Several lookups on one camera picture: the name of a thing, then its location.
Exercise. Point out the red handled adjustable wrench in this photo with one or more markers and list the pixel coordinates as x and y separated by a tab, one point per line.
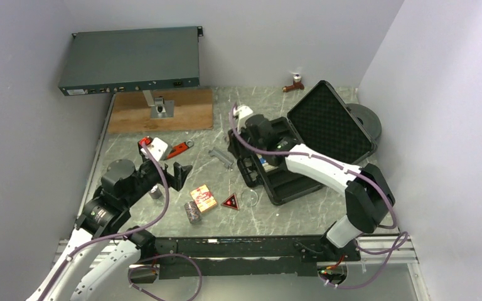
180	148

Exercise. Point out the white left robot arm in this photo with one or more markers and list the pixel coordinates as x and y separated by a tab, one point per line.
97	245

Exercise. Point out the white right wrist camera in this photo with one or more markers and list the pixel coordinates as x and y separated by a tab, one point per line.
242	113

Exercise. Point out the black poker set case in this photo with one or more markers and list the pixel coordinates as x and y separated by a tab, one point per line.
321	120

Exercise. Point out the dark grey round disc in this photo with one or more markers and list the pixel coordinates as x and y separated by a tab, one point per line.
368	118

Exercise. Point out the grey plastic bracket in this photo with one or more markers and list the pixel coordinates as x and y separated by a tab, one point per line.
221	156

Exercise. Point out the multicolour lying chip stack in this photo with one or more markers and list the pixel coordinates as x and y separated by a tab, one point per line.
192	212

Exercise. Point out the purple 500 chip stack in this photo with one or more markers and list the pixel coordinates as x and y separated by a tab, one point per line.
155	192

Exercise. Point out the red playing card deck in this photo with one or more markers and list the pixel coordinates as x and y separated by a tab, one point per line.
203	198

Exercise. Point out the grey metal stand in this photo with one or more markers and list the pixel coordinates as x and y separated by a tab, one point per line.
160	108

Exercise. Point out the clear round disc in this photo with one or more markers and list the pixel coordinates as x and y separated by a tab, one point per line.
250	198

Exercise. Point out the brown wooden board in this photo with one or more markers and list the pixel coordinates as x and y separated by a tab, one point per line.
189	109

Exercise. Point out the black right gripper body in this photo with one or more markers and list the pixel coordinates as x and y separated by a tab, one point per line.
240	149

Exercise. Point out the brown bottle with cap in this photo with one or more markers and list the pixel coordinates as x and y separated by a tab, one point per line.
295	85

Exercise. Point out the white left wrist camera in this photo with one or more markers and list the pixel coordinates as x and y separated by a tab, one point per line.
158	148

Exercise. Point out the dark green rack server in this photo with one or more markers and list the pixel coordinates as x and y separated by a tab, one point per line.
132	60

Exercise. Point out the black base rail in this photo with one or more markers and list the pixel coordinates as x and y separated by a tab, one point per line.
302	255

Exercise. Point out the blue texas holdem booklet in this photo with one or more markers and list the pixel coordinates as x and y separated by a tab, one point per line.
265	165

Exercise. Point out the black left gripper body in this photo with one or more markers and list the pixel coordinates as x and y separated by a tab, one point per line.
149	175

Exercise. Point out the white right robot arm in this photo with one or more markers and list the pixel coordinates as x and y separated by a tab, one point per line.
336	175

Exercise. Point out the red triangular dealer button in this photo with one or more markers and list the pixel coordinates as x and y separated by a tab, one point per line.
231	202

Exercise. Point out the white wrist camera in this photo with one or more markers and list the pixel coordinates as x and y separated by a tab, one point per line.
158	148
242	113

